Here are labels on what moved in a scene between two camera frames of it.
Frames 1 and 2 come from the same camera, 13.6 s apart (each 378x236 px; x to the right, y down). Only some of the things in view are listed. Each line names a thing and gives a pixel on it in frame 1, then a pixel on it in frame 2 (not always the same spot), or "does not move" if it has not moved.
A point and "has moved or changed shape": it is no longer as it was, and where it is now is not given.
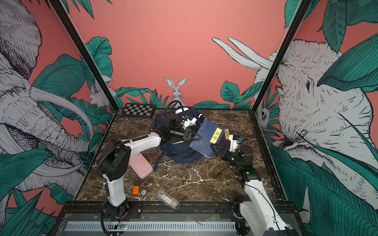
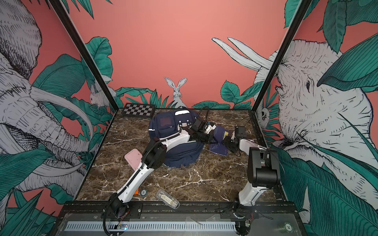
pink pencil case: x=141 y=166 does not move
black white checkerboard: x=139 y=110 does not move
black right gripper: x=224 y=149 → x=226 y=140
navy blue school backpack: x=179 y=152 has moved or changed shape
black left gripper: x=187 y=132 → x=210 y=138
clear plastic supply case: x=168 y=198 does not move
